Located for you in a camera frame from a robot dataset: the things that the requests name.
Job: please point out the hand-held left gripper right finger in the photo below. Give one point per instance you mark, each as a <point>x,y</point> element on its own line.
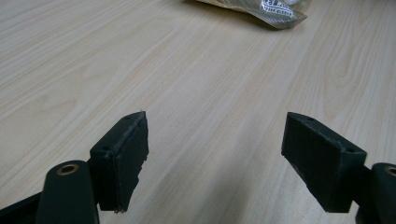
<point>323,168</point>

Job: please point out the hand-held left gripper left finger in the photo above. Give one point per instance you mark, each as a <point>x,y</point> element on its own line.
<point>120,165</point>

